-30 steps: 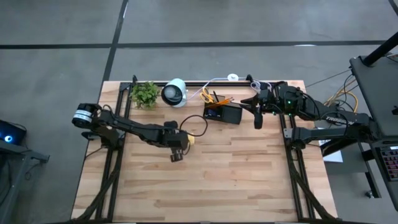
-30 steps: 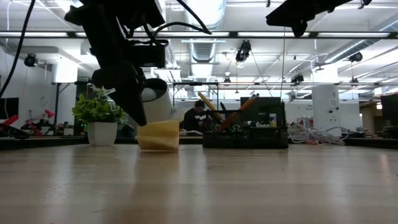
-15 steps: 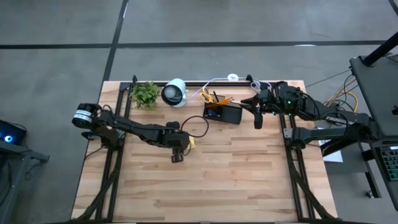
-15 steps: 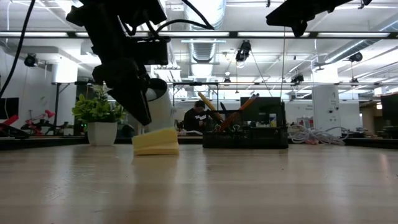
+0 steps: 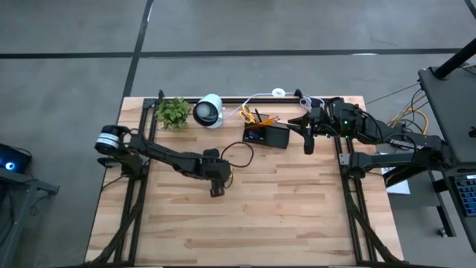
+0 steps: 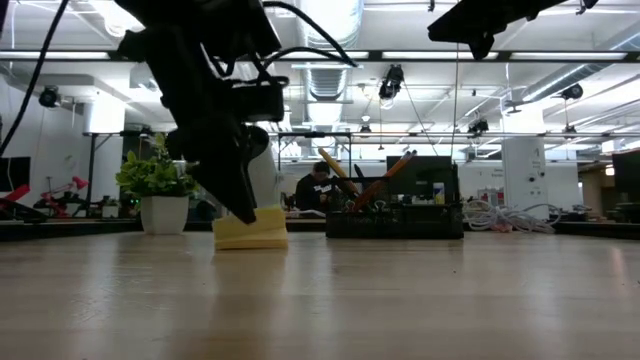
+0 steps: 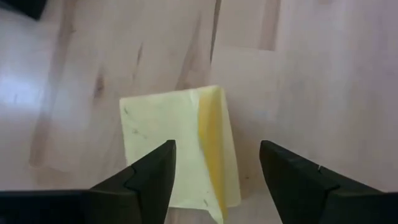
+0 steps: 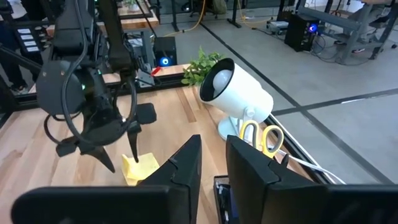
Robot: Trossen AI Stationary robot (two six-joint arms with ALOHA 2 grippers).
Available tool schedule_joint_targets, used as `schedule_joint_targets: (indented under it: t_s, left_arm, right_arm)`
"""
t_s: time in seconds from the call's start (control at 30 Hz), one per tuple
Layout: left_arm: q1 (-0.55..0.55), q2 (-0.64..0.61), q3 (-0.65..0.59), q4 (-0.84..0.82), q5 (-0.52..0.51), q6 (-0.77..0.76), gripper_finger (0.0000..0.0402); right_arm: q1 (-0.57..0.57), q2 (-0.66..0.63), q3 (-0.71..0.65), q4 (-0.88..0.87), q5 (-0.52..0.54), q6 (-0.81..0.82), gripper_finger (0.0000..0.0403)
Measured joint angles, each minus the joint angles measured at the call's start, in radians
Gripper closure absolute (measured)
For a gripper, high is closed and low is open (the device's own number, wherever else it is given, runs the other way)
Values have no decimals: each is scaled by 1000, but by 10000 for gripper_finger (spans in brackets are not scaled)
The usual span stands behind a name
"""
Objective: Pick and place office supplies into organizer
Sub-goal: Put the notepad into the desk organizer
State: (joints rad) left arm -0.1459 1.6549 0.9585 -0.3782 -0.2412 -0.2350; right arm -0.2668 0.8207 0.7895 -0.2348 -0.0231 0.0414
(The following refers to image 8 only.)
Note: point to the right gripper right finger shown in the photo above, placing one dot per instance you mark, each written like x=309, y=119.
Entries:
x=258, y=196

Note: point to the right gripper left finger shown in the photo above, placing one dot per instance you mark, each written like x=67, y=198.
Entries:
x=174, y=193

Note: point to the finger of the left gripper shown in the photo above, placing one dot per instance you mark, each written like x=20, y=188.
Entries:
x=99, y=158
x=134, y=143

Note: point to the yellow sticky note pad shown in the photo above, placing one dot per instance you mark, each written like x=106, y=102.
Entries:
x=143, y=166

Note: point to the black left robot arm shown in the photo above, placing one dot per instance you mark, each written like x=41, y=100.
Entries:
x=62, y=87

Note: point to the black mesh desk organizer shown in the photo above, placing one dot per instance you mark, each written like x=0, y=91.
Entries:
x=222, y=199

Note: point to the grey office desk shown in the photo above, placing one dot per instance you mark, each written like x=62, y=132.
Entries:
x=342, y=18

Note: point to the red tag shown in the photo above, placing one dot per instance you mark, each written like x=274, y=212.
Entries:
x=156, y=71

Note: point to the black computer with blue light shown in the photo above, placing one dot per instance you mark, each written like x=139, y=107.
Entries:
x=164, y=51
x=300, y=32

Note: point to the green plant in white pot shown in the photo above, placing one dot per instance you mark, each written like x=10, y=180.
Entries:
x=199, y=68

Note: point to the person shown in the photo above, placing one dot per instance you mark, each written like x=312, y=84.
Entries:
x=11, y=71
x=363, y=15

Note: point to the wooden workstation table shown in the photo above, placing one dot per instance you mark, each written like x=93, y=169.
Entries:
x=136, y=21

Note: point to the black control box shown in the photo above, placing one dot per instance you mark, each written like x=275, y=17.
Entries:
x=29, y=39

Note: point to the small potted plant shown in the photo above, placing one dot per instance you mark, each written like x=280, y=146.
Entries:
x=132, y=3

